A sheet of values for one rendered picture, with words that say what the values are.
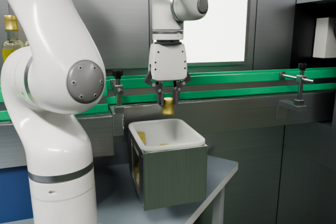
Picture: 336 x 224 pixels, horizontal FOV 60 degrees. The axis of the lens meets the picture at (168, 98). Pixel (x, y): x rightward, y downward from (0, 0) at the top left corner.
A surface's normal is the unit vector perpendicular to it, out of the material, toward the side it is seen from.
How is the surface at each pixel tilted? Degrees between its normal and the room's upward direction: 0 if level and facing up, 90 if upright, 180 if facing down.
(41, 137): 30
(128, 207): 0
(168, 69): 94
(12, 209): 90
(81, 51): 61
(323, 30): 90
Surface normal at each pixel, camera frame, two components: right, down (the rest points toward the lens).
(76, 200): 0.66, 0.13
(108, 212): 0.00, -0.98
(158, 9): -0.60, 0.18
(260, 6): 0.30, 0.21
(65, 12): 0.78, -0.28
